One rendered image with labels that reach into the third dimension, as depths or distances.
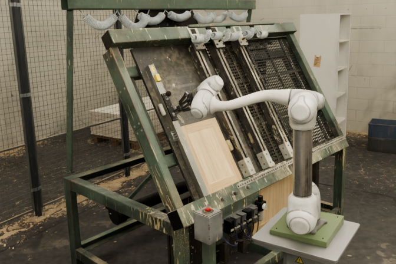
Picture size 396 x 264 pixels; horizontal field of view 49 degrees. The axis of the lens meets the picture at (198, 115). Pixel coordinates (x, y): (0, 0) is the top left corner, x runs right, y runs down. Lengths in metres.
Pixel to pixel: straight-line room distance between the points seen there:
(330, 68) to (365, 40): 1.44
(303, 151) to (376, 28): 5.75
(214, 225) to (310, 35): 4.62
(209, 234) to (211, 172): 0.57
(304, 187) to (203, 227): 0.61
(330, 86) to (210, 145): 3.90
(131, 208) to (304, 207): 1.20
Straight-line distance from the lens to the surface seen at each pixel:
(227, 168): 3.07
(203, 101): 2.40
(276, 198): 3.89
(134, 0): 3.59
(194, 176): 2.84
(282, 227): 2.74
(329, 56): 6.67
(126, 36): 2.92
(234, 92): 3.38
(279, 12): 8.44
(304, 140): 2.30
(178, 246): 2.77
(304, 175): 2.37
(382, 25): 7.90
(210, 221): 2.50
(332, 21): 6.64
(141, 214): 2.97
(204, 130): 3.06
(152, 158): 2.71
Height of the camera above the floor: 1.99
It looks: 12 degrees down
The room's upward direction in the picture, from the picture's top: 2 degrees counter-clockwise
